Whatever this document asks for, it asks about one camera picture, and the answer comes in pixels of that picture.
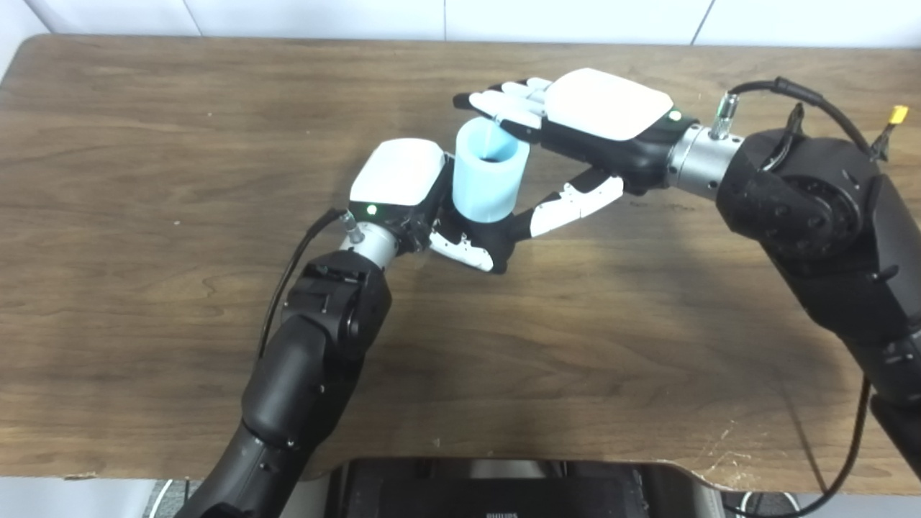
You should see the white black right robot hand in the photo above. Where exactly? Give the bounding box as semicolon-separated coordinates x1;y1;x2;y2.
453;68;699;238

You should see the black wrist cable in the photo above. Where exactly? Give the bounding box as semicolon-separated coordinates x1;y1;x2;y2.
709;77;875;516
255;207;360;360

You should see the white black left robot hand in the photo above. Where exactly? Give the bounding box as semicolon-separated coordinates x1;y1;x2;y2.
348;138;519;274

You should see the light-blue hose piece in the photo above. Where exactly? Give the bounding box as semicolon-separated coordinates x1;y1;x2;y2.
452;117;531;223

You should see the black plastic nozzle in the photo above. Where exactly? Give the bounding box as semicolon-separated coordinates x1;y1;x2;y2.
439;205;530;271

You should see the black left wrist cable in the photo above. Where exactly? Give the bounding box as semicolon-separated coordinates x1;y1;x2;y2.
255;207;360;360

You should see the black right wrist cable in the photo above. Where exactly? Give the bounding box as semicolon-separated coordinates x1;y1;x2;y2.
709;77;875;516

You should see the thin floor cable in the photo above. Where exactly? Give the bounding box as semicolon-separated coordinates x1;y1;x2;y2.
151;478;175;518

